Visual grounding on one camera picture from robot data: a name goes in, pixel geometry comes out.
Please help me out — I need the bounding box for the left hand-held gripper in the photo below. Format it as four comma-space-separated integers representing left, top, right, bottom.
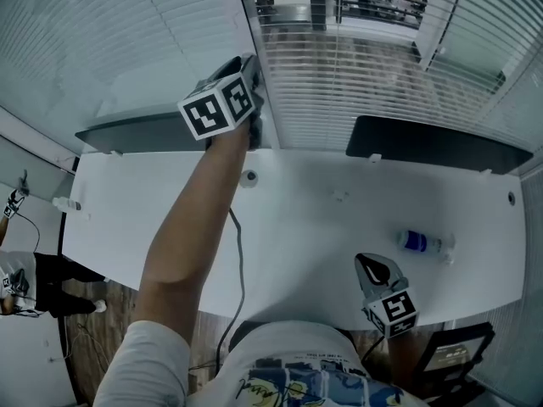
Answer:
176, 53, 265, 151

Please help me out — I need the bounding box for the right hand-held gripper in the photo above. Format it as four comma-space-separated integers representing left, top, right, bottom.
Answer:
358, 254, 419, 339

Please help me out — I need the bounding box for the person's right forearm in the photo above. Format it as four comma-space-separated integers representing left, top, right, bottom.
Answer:
385, 332, 425, 392

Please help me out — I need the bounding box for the person's left forearm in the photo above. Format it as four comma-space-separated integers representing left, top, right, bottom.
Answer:
134, 120, 254, 347

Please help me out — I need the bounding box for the blue label pump bottle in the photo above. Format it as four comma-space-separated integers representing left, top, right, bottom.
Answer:
396, 229, 457, 265

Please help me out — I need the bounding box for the black tablet screen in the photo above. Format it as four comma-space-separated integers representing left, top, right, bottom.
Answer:
428, 340, 480, 371

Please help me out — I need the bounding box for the black desk divider panel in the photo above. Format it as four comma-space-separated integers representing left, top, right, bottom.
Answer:
345, 114, 535, 176
75, 107, 209, 155

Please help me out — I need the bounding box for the black plastic-wrapped office chair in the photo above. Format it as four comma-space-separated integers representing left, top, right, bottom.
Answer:
413, 322, 497, 402

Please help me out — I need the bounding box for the small clear bottle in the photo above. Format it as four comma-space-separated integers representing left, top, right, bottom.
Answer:
51, 196, 82, 212

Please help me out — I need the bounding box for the grey door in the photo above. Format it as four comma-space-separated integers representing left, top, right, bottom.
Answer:
0, 136, 77, 201

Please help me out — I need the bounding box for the white window frame post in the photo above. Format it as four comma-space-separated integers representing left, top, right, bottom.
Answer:
214, 0, 281, 150

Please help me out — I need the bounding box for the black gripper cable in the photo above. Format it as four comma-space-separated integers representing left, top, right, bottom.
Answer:
360, 336, 388, 366

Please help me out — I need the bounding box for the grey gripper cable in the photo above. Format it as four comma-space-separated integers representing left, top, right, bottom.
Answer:
214, 208, 247, 375

